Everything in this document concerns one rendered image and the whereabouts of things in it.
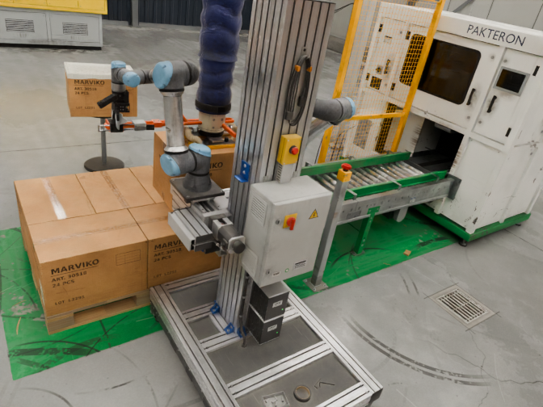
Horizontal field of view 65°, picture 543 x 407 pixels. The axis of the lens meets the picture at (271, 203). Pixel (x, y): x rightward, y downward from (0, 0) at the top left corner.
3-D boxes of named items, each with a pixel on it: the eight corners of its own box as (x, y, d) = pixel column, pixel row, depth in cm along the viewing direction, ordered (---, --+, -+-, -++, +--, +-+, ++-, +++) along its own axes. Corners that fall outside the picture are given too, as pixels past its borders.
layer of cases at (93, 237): (173, 202, 382) (175, 161, 362) (226, 267, 314) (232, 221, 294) (21, 228, 316) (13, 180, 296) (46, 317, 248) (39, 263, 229)
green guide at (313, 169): (401, 155, 461) (404, 148, 457) (409, 159, 454) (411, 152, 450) (283, 174, 373) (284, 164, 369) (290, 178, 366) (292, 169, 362)
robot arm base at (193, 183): (216, 190, 227) (217, 173, 222) (190, 194, 219) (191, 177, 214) (204, 178, 237) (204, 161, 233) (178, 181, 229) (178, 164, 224)
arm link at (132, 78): (146, 73, 222) (135, 66, 228) (127, 73, 214) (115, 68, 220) (146, 87, 226) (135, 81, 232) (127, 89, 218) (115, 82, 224)
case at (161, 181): (229, 175, 327) (235, 126, 307) (254, 201, 299) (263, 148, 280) (152, 185, 295) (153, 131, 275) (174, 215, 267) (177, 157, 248)
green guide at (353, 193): (442, 177, 425) (445, 169, 420) (451, 182, 418) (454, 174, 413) (322, 203, 337) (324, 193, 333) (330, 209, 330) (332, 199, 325)
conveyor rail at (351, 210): (444, 194, 426) (450, 177, 417) (448, 196, 423) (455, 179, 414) (248, 243, 299) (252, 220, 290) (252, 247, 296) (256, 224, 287)
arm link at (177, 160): (198, 174, 215) (191, 60, 195) (173, 181, 204) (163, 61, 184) (183, 169, 222) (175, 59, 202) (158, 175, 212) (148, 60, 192)
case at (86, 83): (130, 103, 450) (129, 65, 431) (137, 116, 420) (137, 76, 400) (67, 102, 423) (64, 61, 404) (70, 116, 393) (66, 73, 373)
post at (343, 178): (315, 279, 340) (345, 167, 292) (321, 285, 336) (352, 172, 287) (309, 282, 337) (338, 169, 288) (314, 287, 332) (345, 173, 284)
